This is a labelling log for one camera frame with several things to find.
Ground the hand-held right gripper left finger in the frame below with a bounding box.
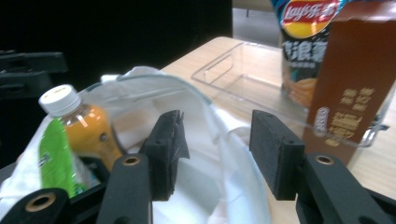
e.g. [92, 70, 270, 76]
[139, 110, 191, 202]

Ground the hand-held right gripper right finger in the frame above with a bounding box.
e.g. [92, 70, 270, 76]
[249, 110, 305, 201]

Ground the white tote bag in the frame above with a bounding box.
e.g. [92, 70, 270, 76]
[0, 65, 272, 224]

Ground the clear plastic bin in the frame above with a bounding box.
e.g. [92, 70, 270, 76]
[191, 41, 396, 148]

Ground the orange drink bottle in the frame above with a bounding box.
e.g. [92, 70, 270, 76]
[38, 83, 124, 190]

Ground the green snack packet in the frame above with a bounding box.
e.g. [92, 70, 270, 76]
[38, 118, 88, 199]

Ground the brown carton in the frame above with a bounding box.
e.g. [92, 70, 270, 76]
[302, 1, 396, 166]

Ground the blue chip bag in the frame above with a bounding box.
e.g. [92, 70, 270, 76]
[270, 0, 349, 108]

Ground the black curtain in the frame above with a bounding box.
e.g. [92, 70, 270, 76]
[0, 0, 233, 169]

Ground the black metal stand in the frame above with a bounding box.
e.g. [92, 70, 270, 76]
[0, 49, 69, 101]

